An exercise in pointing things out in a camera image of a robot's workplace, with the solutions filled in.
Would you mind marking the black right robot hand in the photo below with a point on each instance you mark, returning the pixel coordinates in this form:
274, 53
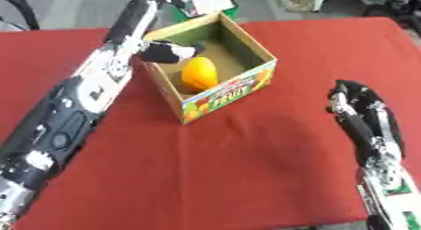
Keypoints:
364, 127

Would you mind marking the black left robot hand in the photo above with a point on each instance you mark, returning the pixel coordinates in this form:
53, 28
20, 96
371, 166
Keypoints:
131, 21

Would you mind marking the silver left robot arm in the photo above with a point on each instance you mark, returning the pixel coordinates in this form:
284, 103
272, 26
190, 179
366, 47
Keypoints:
82, 93

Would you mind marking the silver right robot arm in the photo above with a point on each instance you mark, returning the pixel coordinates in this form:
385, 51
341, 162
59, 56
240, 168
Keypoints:
392, 196

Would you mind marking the tan cardboard box green inside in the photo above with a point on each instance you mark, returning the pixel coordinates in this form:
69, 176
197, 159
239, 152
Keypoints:
230, 93

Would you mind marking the orange toy fruit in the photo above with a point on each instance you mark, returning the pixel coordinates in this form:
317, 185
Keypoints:
199, 74

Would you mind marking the green crate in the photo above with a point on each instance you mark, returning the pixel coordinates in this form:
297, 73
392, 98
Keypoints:
227, 12

